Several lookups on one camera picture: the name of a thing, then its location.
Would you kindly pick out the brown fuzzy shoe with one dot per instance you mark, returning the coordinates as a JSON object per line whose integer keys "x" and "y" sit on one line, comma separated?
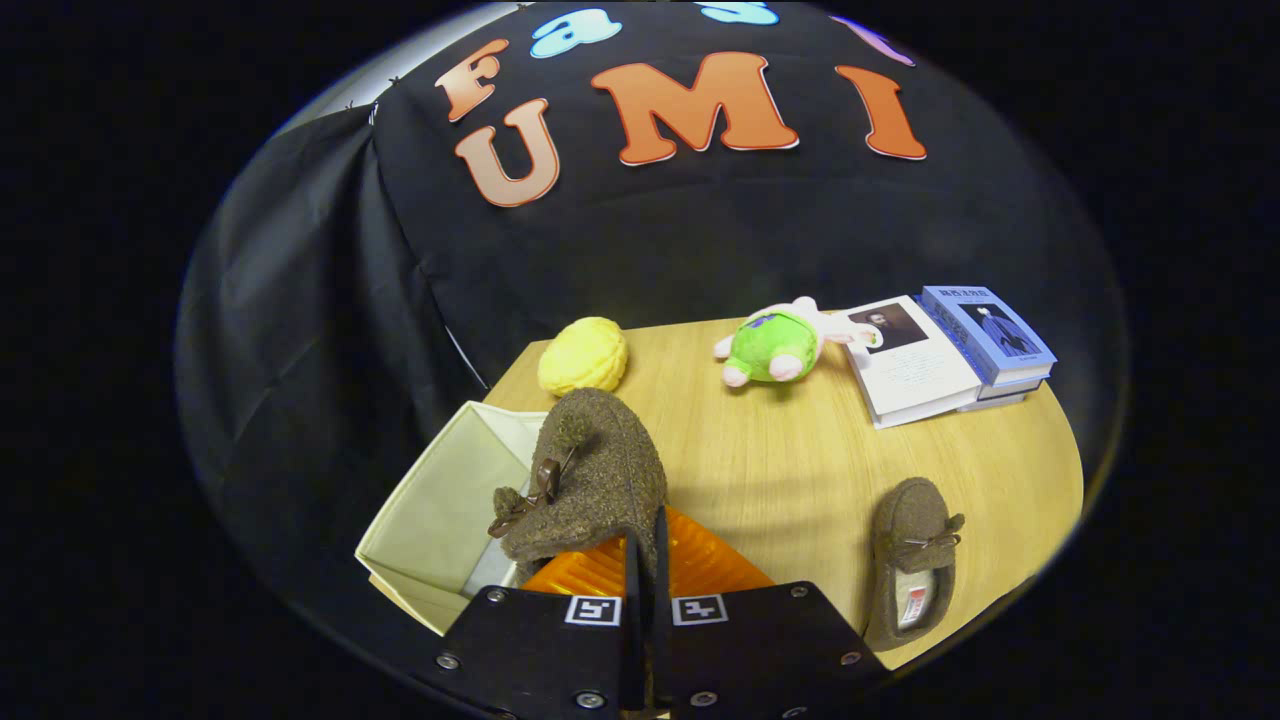
{"x": 610, "y": 470}
{"x": 905, "y": 520}

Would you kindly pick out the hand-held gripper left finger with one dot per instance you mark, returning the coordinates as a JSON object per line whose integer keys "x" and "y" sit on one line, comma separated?
{"x": 630, "y": 640}

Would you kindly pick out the yellow round plush toy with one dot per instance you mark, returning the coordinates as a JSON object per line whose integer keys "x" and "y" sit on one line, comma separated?
{"x": 583, "y": 355}

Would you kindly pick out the thick blue book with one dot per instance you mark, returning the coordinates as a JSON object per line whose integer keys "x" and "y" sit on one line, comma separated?
{"x": 985, "y": 330}

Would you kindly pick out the black backdrop cloth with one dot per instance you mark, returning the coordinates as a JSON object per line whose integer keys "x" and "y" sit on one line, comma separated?
{"x": 650, "y": 240}

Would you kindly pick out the green and pink plush toy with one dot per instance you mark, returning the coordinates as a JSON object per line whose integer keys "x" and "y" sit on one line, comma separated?
{"x": 775, "y": 345}

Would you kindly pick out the thin blue book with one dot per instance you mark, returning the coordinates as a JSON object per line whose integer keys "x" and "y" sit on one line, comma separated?
{"x": 1005, "y": 395}

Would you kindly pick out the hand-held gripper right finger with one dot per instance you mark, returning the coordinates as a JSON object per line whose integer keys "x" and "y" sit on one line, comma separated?
{"x": 662, "y": 640}

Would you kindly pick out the beige fabric storage box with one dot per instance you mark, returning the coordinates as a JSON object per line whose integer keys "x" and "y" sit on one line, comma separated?
{"x": 440, "y": 510}

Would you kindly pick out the white book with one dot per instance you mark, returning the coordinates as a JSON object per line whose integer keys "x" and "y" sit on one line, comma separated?
{"x": 915, "y": 370}

